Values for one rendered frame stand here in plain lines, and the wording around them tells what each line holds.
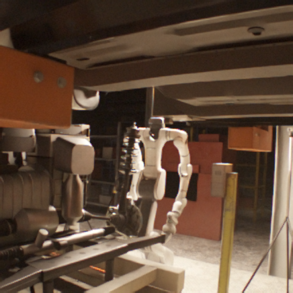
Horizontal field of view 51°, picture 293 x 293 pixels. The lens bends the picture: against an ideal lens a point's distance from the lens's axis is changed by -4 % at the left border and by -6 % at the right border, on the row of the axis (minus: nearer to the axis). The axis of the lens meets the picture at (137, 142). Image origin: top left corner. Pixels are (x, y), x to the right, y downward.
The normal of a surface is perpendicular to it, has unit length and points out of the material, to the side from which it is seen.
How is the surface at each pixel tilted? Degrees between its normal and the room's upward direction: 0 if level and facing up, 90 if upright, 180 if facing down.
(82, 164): 90
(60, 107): 90
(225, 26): 138
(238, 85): 107
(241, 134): 90
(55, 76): 90
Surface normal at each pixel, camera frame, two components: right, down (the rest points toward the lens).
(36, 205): 0.65, 0.01
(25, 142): 0.82, 0.02
